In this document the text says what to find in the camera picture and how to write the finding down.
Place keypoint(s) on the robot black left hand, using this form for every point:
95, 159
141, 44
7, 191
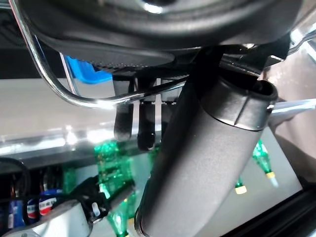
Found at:
202, 153

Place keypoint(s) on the robot black right hand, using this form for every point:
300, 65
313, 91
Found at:
122, 199

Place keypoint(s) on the green soda bottle yellow cap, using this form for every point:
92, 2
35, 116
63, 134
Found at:
111, 160
153, 158
261, 158
240, 189
69, 180

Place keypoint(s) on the blue plastic shopping basket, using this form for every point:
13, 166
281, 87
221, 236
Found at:
86, 71

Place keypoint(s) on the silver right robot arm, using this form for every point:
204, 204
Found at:
56, 219

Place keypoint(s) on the Pepsi cola bottle blue label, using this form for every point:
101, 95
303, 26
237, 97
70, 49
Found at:
48, 202
14, 212
32, 208

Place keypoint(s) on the black display shelf unit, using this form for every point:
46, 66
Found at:
284, 217

